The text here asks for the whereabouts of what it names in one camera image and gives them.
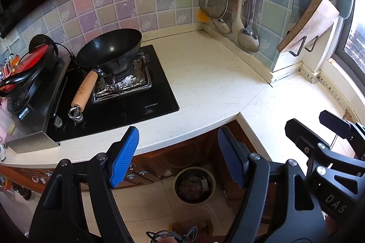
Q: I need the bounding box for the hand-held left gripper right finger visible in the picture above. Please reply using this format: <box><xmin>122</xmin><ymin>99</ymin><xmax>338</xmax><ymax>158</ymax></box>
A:
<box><xmin>217</xmin><ymin>127</ymin><xmax>328</xmax><ymax>243</ymax></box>

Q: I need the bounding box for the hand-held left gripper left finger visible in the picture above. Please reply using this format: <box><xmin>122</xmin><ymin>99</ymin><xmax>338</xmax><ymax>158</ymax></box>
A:
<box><xmin>29</xmin><ymin>126</ymin><xmax>140</xmax><ymax>243</ymax></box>

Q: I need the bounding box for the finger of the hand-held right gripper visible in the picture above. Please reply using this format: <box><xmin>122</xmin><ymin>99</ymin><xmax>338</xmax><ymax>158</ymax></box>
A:
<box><xmin>284</xmin><ymin>118</ymin><xmax>365</xmax><ymax>175</ymax></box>
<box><xmin>319</xmin><ymin>110</ymin><xmax>365</xmax><ymax>159</ymax></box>

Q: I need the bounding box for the beige trash bin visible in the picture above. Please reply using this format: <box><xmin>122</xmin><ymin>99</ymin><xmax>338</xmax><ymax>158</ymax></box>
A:
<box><xmin>173</xmin><ymin>166</ymin><xmax>216</xmax><ymax>205</ymax></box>

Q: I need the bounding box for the brown wooden cabinet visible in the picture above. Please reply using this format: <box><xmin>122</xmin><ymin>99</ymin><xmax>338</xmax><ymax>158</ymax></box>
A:
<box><xmin>0</xmin><ymin>117</ymin><xmax>286</xmax><ymax>223</ymax></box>

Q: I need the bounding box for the aluminium foil burner liner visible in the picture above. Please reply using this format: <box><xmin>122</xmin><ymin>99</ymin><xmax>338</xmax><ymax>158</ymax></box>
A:
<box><xmin>91</xmin><ymin>56</ymin><xmax>152</xmax><ymax>103</ymax></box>

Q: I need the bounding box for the black gas stove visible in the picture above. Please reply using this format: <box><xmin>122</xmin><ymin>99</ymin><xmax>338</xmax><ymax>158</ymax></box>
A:
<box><xmin>46</xmin><ymin>45</ymin><xmax>180</xmax><ymax>143</ymax></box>

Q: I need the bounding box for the window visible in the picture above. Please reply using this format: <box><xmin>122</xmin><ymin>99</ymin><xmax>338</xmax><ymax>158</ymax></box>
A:
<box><xmin>335</xmin><ymin>0</ymin><xmax>365</xmax><ymax>75</ymax></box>

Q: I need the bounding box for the wooden cutting board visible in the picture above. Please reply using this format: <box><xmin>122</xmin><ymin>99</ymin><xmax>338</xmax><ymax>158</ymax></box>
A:
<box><xmin>276</xmin><ymin>0</ymin><xmax>340</xmax><ymax>53</ymax></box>

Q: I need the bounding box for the steel ladle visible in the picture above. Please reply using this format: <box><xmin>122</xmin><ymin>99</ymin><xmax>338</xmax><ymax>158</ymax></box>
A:
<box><xmin>237</xmin><ymin>0</ymin><xmax>263</xmax><ymax>53</ymax></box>

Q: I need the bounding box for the teal silicone mitt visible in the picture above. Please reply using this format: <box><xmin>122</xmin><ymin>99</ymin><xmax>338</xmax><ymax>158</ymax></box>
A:
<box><xmin>338</xmin><ymin>0</ymin><xmax>356</xmax><ymax>20</ymax></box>

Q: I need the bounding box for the black induction cooker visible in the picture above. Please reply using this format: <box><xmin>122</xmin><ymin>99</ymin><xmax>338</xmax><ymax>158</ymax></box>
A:
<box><xmin>6</xmin><ymin>72</ymin><xmax>55</xmax><ymax>116</ymax></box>

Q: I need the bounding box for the black and red rice cooker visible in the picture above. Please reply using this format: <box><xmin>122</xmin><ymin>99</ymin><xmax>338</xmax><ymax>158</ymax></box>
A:
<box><xmin>0</xmin><ymin>34</ymin><xmax>59</xmax><ymax>95</ymax></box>

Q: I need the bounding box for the colourful snack packet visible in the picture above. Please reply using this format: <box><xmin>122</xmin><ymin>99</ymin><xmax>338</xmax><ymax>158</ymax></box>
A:
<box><xmin>0</xmin><ymin>53</ymin><xmax>21</xmax><ymax>81</ymax></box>

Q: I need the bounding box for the grey cable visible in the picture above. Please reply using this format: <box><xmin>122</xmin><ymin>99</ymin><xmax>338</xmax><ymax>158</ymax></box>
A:
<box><xmin>146</xmin><ymin>227</ymin><xmax>198</xmax><ymax>243</ymax></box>

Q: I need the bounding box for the black wok wooden handle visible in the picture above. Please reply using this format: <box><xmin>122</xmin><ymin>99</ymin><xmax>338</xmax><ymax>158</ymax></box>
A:
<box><xmin>68</xmin><ymin>28</ymin><xmax>142</xmax><ymax>121</ymax></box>

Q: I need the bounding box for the black power cord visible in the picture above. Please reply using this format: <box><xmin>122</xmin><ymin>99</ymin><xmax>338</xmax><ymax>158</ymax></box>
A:
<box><xmin>51</xmin><ymin>42</ymin><xmax>79</xmax><ymax>69</ymax></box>

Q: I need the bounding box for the white wall socket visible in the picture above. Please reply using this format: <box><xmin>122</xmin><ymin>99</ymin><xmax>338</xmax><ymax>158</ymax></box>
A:
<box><xmin>0</xmin><ymin>34</ymin><xmax>20</xmax><ymax>48</ymax></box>

